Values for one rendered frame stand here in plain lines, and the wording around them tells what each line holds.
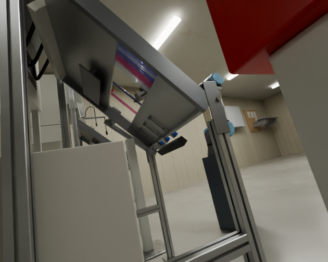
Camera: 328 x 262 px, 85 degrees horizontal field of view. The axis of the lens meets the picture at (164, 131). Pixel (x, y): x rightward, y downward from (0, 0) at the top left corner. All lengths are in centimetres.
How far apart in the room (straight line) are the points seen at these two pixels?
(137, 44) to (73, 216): 50
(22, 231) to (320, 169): 45
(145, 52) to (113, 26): 12
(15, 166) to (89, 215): 18
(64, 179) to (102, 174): 8
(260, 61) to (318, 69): 6
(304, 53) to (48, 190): 48
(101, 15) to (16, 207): 54
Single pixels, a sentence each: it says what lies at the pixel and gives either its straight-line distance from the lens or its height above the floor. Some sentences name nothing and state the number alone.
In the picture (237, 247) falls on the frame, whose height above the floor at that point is 30.
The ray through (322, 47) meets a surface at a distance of 21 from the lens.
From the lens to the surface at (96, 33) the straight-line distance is 78.
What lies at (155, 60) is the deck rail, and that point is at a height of 86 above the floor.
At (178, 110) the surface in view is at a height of 74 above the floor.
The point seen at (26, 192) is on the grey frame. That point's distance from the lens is 44.
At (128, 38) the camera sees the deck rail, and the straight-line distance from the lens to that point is 63.
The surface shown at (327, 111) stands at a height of 54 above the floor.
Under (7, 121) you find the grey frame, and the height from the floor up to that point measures 68.
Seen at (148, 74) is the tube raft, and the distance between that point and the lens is 72.
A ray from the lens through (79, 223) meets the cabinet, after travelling 47.
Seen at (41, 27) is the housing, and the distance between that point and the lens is 100.
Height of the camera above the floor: 52
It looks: 12 degrees up
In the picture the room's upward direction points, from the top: 12 degrees counter-clockwise
